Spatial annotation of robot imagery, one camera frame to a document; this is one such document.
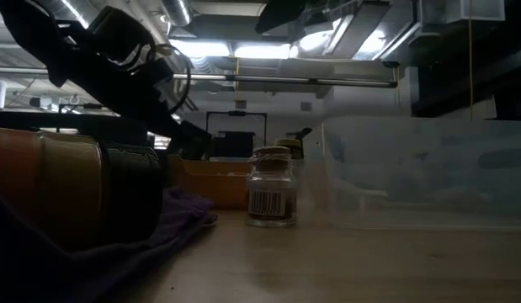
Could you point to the orange spice jar black lid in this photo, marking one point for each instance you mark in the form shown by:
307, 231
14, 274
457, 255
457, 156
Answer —
54, 181

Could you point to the small silver-top jar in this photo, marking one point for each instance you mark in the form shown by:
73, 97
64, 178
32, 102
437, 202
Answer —
270, 185

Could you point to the yellow-lid spice jar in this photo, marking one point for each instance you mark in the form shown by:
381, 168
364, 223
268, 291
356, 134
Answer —
290, 144

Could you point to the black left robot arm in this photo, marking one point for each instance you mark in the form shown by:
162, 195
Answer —
33, 33

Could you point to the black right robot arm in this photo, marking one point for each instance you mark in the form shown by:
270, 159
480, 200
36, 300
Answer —
281, 14

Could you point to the ceiling light panel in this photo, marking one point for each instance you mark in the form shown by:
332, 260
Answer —
243, 50

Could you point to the small yellow plastic bin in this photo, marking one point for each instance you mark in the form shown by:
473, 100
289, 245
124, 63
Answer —
214, 185

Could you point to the purple cloth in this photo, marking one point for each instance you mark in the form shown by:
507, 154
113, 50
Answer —
171, 214

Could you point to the silver overhead pipe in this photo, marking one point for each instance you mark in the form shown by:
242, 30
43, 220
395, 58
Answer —
285, 79

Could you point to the clear plastic container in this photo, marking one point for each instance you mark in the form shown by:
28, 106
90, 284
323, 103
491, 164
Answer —
411, 177

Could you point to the round ceiling duct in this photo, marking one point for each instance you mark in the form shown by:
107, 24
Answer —
178, 10

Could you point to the small wall sign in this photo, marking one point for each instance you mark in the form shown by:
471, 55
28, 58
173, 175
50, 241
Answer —
240, 104

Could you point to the black background rig frame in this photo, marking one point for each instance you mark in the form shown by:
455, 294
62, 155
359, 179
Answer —
237, 145

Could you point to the grey wall vent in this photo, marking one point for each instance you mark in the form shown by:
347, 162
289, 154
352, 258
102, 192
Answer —
306, 106

